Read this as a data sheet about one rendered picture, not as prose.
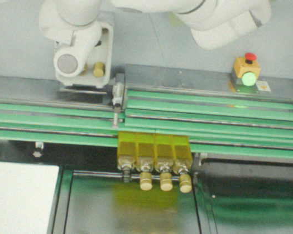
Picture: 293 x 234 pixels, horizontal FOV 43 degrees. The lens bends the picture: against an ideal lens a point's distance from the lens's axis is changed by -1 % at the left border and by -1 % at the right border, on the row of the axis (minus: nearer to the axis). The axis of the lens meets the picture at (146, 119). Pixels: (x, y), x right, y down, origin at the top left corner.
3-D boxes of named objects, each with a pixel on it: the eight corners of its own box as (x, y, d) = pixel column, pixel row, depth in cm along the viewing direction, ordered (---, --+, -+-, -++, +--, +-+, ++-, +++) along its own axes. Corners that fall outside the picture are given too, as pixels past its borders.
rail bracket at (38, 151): (39, 138, 132) (32, 165, 122) (38, 123, 128) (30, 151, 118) (51, 139, 133) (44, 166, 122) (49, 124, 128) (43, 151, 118)
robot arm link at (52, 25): (105, -9, 74) (97, 24, 95) (41, -29, 72) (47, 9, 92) (94, 30, 73) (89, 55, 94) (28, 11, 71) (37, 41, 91)
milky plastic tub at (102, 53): (59, 68, 128) (55, 82, 122) (58, 6, 114) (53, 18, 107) (110, 72, 130) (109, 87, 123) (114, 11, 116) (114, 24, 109)
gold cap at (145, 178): (138, 178, 112) (139, 190, 108) (140, 170, 109) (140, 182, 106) (150, 179, 112) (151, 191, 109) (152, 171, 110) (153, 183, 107)
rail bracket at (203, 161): (191, 148, 138) (196, 175, 128) (195, 135, 134) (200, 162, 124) (201, 149, 139) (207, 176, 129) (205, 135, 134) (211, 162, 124)
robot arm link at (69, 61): (62, 13, 84) (103, 25, 86) (68, 6, 94) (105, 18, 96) (49, 74, 90) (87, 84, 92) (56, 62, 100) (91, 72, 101)
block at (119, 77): (111, 94, 129) (111, 107, 124) (114, 72, 123) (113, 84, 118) (122, 96, 129) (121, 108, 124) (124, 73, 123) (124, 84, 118)
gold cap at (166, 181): (158, 179, 112) (159, 190, 109) (161, 171, 110) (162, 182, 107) (169, 180, 113) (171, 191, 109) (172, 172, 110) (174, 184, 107)
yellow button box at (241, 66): (230, 72, 132) (235, 84, 127) (236, 54, 128) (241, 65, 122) (249, 74, 133) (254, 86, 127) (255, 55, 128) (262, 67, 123)
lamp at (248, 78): (239, 81, 126) (241, 87, 124) (243, 70, 123) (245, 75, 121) (252, 82, 126) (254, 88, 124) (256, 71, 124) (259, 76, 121)
